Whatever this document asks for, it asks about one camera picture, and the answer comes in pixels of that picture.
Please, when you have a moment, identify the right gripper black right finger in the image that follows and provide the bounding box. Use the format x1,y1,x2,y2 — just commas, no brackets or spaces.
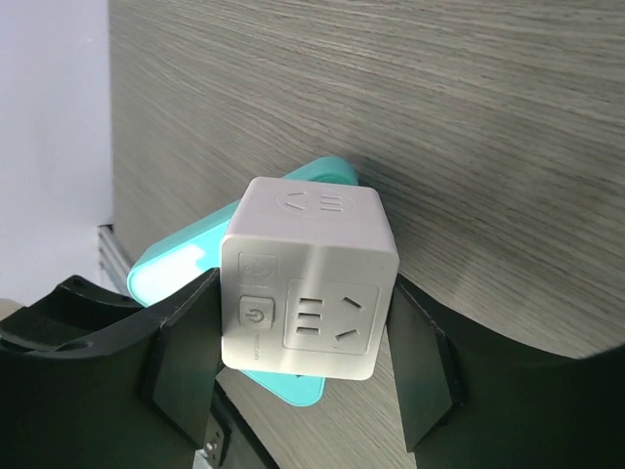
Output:
388,282,624,468

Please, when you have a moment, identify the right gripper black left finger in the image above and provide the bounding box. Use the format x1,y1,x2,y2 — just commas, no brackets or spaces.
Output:
1,270,220,468

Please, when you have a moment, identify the teal triangular socket base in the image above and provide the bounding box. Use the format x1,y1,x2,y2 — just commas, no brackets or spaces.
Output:
126,156,358,407

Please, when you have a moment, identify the white cube socket plug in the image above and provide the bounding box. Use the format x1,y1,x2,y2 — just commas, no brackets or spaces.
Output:
220,177,399,381

